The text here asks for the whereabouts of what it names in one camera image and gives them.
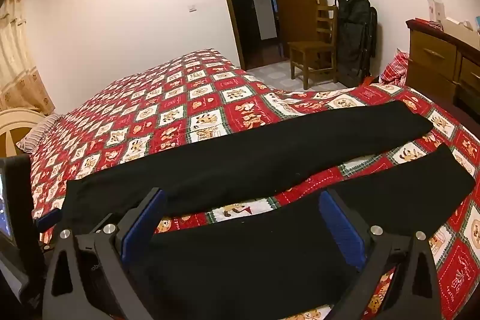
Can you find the cream bed headboard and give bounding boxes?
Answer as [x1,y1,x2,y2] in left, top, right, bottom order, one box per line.
[0,108,46,159]

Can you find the beige patterned curtain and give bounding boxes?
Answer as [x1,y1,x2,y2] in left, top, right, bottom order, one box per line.
[0,0,55,116]

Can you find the wooden chair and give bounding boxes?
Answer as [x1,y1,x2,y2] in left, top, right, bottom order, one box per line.
[287,5,338,90]

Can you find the dark wooden door frame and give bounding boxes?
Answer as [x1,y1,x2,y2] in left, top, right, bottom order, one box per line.
[211,0,280,71]

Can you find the white paper cards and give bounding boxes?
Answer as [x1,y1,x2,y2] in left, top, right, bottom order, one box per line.
[424,0,447,22]

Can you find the striped pillow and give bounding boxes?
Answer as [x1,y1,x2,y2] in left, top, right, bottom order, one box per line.
[17,114,66,154]

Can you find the red plaid cloth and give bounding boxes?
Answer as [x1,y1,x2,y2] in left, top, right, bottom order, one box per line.
[379,48,412,88]

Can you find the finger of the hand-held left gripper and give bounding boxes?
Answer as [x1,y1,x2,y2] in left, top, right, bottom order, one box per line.
[35,208,62,231]

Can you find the white cardboard box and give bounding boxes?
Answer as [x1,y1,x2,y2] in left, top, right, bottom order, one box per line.
[443,17,480,41]

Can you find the black pants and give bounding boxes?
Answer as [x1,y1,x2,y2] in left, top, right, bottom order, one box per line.
[62,100,477,320]

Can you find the wooden dresser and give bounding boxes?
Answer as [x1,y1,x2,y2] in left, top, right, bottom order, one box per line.
[405,18,480,112]

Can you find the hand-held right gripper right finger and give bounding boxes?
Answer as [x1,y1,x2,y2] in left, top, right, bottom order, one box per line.
[318,189,452,320]

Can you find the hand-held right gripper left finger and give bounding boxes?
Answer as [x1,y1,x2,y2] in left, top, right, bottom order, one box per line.
[42,187,167,320]

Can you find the black bag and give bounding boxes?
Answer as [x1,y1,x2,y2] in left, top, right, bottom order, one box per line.
[334,0,378,88]

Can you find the red printed bear blanket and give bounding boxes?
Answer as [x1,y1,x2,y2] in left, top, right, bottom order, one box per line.
[30,48,480,320]

